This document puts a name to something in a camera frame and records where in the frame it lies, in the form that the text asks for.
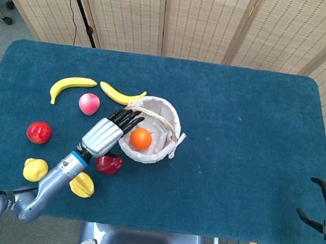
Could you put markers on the yellow lemon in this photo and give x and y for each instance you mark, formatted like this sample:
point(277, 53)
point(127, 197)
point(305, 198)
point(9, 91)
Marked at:
point(35, 170)

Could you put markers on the pink peach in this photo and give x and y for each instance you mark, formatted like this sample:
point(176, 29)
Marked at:
point(89, 104)

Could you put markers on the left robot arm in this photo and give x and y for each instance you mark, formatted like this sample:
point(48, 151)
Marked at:
point(55, 177)

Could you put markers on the orange fruit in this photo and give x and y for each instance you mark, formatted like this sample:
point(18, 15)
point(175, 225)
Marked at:
point(141, 139)

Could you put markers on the woven folding screen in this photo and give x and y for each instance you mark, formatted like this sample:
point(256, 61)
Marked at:
point(193, 18)

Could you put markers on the red strawberry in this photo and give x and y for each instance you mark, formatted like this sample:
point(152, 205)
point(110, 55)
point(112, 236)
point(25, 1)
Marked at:
point(39, 132)

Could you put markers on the black stand pole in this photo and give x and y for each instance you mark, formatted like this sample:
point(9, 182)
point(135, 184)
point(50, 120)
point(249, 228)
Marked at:
point(81, 10)

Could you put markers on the dark red apple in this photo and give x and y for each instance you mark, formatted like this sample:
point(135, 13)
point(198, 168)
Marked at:
point(109, 164)

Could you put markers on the blue tablecloth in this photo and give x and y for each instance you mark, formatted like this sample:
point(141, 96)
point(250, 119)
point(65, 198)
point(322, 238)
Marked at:
point(222, 150)

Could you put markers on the wicker basket with cloth liner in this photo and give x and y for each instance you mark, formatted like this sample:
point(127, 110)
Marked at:
point(164, 110)

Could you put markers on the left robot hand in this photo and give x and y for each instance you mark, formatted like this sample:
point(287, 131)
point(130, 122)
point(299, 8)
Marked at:
point(103, 137)

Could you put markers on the yellow starfruit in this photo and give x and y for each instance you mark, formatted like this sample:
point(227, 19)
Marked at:
point(83, 186)

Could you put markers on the yellow banana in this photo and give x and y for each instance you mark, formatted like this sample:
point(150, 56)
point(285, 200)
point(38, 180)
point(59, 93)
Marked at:
point(69, 83)
point(118, 96)

